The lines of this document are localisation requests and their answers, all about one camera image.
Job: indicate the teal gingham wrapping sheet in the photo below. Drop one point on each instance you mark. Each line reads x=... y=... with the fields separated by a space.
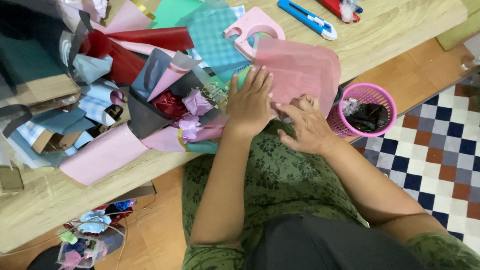
x=213 y=41

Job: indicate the pink mesh waste basket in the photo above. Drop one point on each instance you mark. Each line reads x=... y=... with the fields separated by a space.
x=388 y=101

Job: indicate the translucent pink wrapping sheet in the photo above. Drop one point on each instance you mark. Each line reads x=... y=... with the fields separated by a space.
x=300 y=65

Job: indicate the person's left hand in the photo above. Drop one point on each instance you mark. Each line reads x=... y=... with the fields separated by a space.
x=247 y=108

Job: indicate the heap of wrapping papers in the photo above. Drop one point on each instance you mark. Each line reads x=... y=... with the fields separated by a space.
x=41 y=86

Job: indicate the dark red wrapping sheet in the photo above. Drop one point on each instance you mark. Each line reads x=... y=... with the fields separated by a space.
x=150 y=38

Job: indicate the black plastic bag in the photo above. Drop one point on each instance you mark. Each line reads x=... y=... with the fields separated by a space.
x=369 y=117

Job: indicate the green paper sheet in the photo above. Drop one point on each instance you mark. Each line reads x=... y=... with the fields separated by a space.
x=172 y=13

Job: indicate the pink plastic tape dispenser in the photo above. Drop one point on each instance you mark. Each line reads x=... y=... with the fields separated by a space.
x=255 y=19

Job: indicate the green cushion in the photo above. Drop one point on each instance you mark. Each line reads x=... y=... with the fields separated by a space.
x=459 y=32

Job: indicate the green floral dress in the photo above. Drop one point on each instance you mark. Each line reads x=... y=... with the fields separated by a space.
x=285 y=180

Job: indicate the pink sheet with gold edge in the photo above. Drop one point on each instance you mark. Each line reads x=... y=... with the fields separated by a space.
x=127 y=18

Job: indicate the wrapped ribbon flower bouquet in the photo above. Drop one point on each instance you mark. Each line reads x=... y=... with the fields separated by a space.
x=150 y=120

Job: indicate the checkered rug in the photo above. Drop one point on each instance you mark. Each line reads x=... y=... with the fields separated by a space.
x=438 y=157

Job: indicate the clear box of ribbon flowers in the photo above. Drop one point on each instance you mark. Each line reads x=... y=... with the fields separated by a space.
x=90 y=232

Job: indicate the crumpled clear plastic wad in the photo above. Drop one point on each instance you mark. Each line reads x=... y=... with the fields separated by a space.
x=346 y=12

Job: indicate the blue and white utility knife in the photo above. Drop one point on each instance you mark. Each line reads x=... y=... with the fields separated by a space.
x=307 y=18

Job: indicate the black cloth garment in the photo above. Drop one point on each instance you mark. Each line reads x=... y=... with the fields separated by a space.
x=330 y=243

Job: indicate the crumpled clear wrapper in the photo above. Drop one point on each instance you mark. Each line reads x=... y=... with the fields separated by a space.
x=350 y=106

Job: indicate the person's right hand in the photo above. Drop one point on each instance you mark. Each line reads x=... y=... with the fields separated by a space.
x=309 y=129

